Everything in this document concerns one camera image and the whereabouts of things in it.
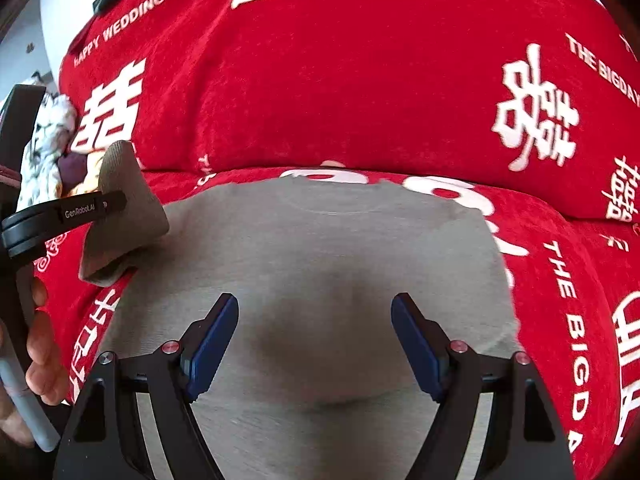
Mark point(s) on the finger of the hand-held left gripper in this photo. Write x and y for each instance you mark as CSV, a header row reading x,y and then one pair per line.
x,y
75,212

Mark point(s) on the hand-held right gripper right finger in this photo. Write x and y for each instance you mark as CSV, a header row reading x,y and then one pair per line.
x,y
417,347

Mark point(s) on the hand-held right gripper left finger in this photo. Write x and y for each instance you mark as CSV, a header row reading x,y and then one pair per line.
x,y
212,342

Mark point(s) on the grey knit shirt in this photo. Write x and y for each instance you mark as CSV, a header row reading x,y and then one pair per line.
x,y
325,245

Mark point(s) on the person's left hand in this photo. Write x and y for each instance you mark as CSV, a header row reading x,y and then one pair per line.
x,y
42,365

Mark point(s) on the cream floral cloth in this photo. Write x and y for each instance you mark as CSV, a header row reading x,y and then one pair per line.
x,y
50,130

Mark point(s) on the red printed blanket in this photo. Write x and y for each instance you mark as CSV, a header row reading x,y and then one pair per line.
x,y
350,75

